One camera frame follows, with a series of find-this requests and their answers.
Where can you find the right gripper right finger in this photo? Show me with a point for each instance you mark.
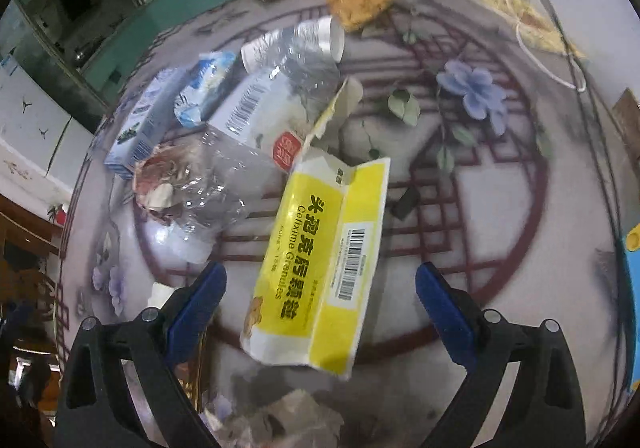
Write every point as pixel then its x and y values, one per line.
pixel 545 406

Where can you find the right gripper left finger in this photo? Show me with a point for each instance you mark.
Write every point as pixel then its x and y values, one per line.
pixel 95 408

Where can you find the gold brown wrapper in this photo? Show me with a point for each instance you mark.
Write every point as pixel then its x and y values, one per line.
pixel 194 374

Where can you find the yellow medicine box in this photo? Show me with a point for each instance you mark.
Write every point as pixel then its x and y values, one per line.
pixel 313 288

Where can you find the pink paper trash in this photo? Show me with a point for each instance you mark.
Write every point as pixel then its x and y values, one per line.
pixel 166 180

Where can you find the blue white milk carton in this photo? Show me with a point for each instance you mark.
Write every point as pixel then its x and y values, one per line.
pixel 147 122

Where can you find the clear plastic bottle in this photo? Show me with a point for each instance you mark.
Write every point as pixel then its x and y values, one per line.
pixel 256 131

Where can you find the blue white snack wrapper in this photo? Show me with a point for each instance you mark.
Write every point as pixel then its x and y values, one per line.
pixel 206 83

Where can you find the teal kitchen cabinets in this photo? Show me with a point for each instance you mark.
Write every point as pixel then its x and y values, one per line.
pixel 111 65

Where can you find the blue toy board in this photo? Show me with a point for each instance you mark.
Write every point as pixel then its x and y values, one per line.
pixel 629 298

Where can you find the white refrigerator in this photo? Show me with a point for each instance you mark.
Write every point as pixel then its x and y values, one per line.
pixel 42 146

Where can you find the small wooden block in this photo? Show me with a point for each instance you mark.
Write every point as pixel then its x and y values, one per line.
pixel 627 113

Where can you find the yellow picture book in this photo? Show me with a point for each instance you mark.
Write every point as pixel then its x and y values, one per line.
pixel 537 31

